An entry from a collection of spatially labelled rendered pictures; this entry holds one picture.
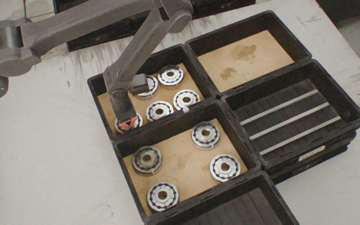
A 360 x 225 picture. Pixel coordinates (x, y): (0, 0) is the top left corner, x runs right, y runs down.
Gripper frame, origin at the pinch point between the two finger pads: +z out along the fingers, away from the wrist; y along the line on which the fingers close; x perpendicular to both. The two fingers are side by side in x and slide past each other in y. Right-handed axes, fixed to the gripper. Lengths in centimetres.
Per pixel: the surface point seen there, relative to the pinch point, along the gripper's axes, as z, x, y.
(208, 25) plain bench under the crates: 17, -55, 48
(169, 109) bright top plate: 2.8, -15.6, 0.0
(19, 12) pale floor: 85, 42, 198
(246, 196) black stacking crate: 6.9, -26.1, -39.8
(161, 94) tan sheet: 5.7, -16.2, 9.9
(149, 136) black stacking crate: -0.1, -4.8, -9.3
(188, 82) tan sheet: 5.5, -28.1, 10.8
